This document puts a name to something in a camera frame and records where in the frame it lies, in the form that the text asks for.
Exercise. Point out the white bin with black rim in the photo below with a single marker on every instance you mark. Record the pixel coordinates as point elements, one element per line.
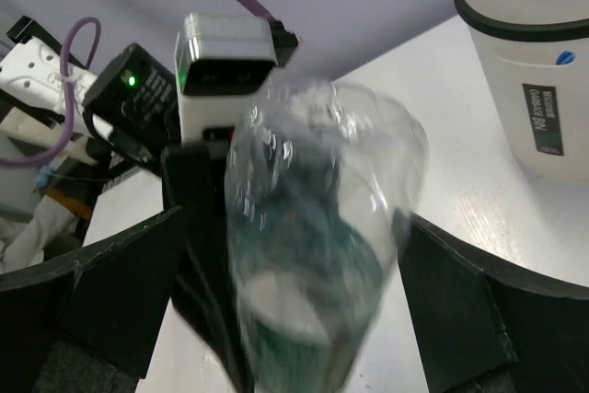
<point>543,107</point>

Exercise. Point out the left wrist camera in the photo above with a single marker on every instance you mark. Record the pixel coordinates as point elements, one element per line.
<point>221,62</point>

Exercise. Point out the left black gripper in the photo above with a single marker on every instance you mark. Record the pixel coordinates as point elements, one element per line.
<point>193,178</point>

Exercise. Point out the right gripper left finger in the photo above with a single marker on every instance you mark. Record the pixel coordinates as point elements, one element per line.
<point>88,321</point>

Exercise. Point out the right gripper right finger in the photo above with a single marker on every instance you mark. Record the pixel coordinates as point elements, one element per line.
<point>484,324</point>

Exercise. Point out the green label clear bottle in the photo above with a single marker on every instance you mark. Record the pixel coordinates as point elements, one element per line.
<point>321,182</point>

